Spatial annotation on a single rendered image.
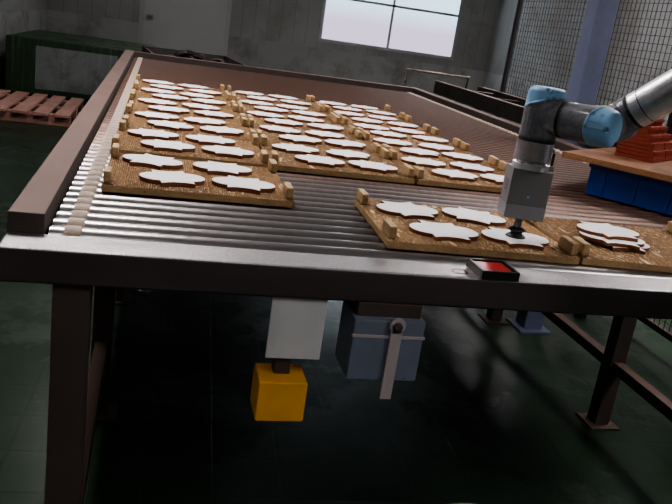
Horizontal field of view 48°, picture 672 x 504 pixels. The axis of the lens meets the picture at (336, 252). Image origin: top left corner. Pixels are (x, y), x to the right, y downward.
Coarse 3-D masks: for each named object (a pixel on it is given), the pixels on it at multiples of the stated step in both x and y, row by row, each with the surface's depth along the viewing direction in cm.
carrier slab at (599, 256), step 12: (540, 228) 177; (552, 228) 178; (564, 228) 180; (636, 228) 192; (648, 228) 194; (648, 240) 181; (660, 240) 183; (600, 252) 163; (612, 252) 164; (624, 252) 166; (648, 252) 169; (660, 252) 171; (588, 264) 157; (600, 264) 157; (612, 264) 158; (624, 264) 158; (636, 264) 159; (648, 264) 159; (660, 264) 160
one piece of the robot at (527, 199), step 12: (552, 156) 157; (516, 168) 155; (528, 168) 154; (540, 168) 154; (552, 168) 157; (504, 180) 161; (516, 180) 156; (528, 180) 156; (540, 180) 156; (504, 192) 160; (516, 192) 156; (528, 192) 156; (540, 192) 156; (504, 204) 158; (516, 204) 157; (528, 204) 157; (540, 204) 157; (504, 216) 158; (516, 216) 158; (528, 216) 158; (540, 216) 158
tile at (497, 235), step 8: (488, 232) 162; (496, 232) 163; (504, 232) 164; (496, 240) 158; (504, 240) 158; (512, 240) 158; (520, 240) 159; (528, 240) 160; (536, 240) 161; (544, 240) 162; (536, 248) 157
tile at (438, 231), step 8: (416, 224) 160; (424, 224) 161; (432, 224) 162; (440, 224) 163; (448, 224) 164; (416, 232) 155; (424, 232) 155; (432, 232) 155; (440, 232) 156; (448, 232) 157; (456, 232) 158; (464, 232) 159; (472, 232) 160; (456, 240) 154; (464, 240) 154
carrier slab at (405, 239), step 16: (368, 208) 171; (400, 224) 161; (464, 224) 170; (512, 224) 176; (528, 224) 179; (384, 240) 150; (400, 240) 149; (416, 240) 151; (432, 240) 152; (448, 240) 154; (480, 240) 158; (496, 256) 152; (512, 256) 153; (528, 256) 154; (544, 256) 154; (560, 256) 155; (576, 256) 156
